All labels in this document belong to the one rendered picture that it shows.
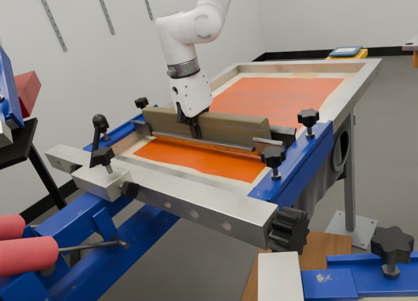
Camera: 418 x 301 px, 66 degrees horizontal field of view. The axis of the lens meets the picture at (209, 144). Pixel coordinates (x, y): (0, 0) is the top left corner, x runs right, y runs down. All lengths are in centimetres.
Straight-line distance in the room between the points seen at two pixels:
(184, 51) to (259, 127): 24
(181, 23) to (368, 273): 56
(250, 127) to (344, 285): 40
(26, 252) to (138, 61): 282
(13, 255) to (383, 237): 48
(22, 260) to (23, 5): 238
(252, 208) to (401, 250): 20
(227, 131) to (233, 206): 29
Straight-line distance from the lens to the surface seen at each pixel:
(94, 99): 298
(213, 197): 54
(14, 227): 67
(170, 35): 74
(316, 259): 177
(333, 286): 45
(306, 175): 69
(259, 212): 49
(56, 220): 66
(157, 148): 94
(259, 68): 136
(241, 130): 74
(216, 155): 82
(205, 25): 70
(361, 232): 192
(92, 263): 72
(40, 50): 279
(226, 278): 177
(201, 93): 80
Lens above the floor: 137
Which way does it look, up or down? 28 degrees down
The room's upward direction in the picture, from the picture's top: 15 degrees counter-clockwise
